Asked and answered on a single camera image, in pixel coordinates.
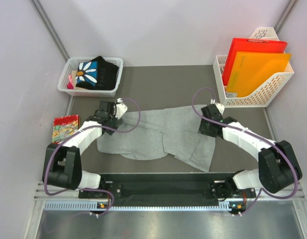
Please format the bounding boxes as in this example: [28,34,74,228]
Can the grey t shirt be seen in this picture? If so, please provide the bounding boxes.
[97,106,215,172]

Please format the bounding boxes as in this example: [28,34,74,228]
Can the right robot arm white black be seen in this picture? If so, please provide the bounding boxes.
[198,103,303,197]

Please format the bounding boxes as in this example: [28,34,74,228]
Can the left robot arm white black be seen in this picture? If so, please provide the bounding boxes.
[42,99,127,198]

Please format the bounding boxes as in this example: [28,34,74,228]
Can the black daisy print t shirt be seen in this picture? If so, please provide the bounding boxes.
[76,56,119,91]

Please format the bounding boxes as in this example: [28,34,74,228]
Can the red green patterned book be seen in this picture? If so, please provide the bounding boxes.
[52,115,80,143]

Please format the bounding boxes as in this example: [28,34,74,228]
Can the pink beige folded cloths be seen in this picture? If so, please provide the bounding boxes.
[67,70,77,90]

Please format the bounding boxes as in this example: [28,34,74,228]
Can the white file organizer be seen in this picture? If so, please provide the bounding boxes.
[213,27,294,108]

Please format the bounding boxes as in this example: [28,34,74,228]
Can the orange folder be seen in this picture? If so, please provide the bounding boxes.
[226,53,292,98]

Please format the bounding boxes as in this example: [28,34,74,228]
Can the white plastic basket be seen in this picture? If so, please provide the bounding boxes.
[57,57,123,98]

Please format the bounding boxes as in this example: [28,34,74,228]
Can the red folder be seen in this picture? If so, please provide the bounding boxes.
[222,38,288,86]

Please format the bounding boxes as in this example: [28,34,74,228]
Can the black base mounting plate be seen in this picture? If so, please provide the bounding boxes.
[78,173,257,207]

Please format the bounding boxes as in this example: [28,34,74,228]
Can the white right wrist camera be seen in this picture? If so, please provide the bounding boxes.
[210,99,225,114]

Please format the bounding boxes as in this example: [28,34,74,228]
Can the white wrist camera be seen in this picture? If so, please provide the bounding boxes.
[210,99,225,114]
[114,98,128,120]

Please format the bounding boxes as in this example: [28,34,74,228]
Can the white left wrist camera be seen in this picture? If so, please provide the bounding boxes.
[114,98,128,120]

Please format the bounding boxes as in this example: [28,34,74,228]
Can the grey slotted cable duct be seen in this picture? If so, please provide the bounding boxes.
[44,201,232,212]

